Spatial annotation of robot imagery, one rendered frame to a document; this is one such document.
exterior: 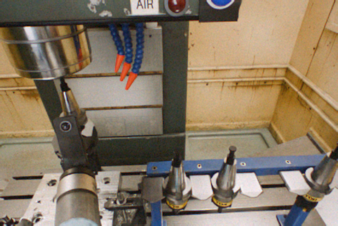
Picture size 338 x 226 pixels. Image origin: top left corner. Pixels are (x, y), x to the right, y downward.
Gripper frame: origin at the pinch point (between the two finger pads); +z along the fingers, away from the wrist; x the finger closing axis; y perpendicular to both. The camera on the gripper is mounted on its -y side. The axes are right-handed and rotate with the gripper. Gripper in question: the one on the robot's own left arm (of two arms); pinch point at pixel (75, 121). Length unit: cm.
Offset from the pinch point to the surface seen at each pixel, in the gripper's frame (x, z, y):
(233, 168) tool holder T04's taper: 31.2, -27.0, 0.3
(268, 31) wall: 101, 57, 0
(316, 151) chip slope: 104, 4, 44
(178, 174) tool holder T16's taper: 20.2, -24.3, 1.2
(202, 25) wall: 65, 67, -4
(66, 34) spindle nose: 4.1, -7.6, -23.3
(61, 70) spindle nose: 1.8, -8.5, -17.3
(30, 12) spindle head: 2.7, -22.9, -29.6
